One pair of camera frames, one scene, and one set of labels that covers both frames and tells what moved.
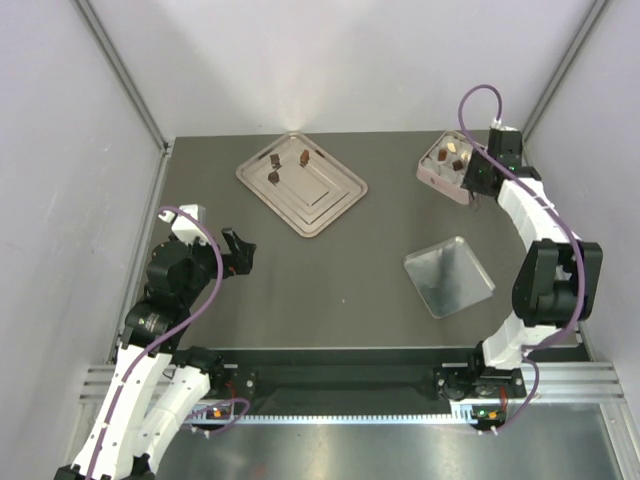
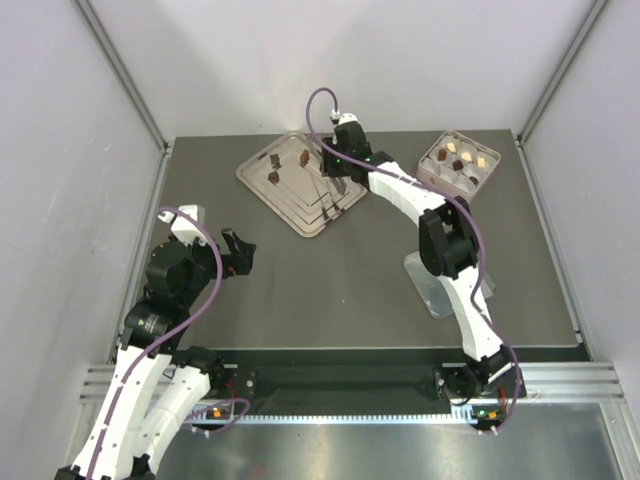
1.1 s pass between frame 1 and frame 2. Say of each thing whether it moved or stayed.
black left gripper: stayed
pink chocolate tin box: stayed
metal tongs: moved
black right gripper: moved
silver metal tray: stayed
